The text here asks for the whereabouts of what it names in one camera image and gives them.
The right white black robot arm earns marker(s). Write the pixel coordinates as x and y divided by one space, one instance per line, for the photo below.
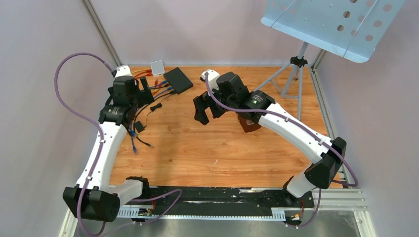
325 154

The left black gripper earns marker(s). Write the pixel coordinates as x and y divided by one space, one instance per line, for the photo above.
146 91

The black network switch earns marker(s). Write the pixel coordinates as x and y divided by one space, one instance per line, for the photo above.
178 80

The small white router box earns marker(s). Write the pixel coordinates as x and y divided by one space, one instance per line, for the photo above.
157 68

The brown wooden metronome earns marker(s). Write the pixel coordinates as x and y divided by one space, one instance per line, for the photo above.
248 122

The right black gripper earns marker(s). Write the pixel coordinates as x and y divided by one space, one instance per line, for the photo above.
202 102

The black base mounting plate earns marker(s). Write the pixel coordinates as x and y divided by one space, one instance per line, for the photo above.
222 201

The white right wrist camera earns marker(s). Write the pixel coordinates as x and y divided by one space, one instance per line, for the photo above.
212 76

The silver music stand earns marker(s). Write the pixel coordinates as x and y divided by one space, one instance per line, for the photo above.
348 28

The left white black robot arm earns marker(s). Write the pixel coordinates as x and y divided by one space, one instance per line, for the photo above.
92 198

